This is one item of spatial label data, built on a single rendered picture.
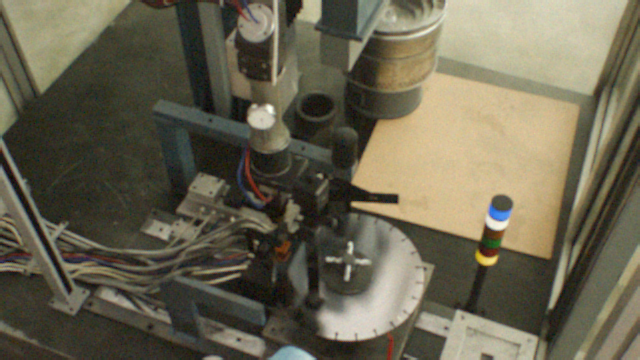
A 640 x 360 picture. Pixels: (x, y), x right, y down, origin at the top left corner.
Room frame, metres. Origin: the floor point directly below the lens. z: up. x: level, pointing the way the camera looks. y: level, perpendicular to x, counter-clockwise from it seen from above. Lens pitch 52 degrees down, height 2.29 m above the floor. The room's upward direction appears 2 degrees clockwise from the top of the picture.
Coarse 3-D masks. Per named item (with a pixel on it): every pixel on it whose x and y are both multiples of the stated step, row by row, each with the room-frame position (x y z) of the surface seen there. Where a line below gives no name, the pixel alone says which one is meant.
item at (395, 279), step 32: (352, 224) 1.02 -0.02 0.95; (384, 224) 1.02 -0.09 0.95; (288, 256) 0.93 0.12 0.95; (320, 256) 0.93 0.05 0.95; (384, 256) 0.93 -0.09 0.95; (416, 256) 0.94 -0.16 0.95; (288, 288) 0.84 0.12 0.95; (320, 288) 0.84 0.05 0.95; (384, 288) 0.85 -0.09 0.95; (416, 288) 0.85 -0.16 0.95; (320, 320) 0.77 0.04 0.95; (352, 320) 0.77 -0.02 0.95; (384, 320) 0.77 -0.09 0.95
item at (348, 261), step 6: (348, 246) 0.92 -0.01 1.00; (348, 252) 0.91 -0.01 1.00; (330, 258) 0.89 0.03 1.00; (336, 258) 0.89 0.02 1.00; (342, 258) 0.89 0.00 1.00; (348, 258) 0.89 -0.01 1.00; (354, 258) 0.89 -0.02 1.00; (342, 264) 0.88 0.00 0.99; (348, 264) 0.87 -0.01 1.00; (354, 264) 0.88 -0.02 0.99; (360, 264) 0.88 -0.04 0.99; (366, 264) 0.88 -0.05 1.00; (348, 270) 0.86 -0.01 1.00; (348, 276) 0.85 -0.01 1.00
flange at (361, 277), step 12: (336, 252) 0.93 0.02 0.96; (360, 252) 0.94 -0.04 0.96; (324, 264) 0.90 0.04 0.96; (336, 264) 0.90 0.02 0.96; (372, 264) 0.90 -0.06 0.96; (324, 276) 0.87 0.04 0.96; (336, 276) 0.87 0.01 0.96; (360, 276) 0.87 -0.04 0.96; (372, 276) 0.87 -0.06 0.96; (336, 288) 0.84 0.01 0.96; (348, 288) 0.84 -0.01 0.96; (360, 288) 0.84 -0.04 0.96
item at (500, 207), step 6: (492, 198) 0.94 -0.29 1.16; (498, 198) 0.94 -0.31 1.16; (504, 198) 0.94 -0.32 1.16; (510, 198) 0.94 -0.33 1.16; (492, 204) 0.92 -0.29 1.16; (498, 204) 0.92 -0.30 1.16; (504, 204) 0.92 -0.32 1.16; (510, 204) 0.92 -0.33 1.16; (492, 210) 0.92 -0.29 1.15; (498, 210) 0.91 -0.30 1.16; (504, 210) 0.91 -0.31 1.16; (510, 210) 0.91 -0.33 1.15; (492, 216) 0.91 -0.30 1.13; (498, 216) 0.91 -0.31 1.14; (504, 216) 0.91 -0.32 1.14
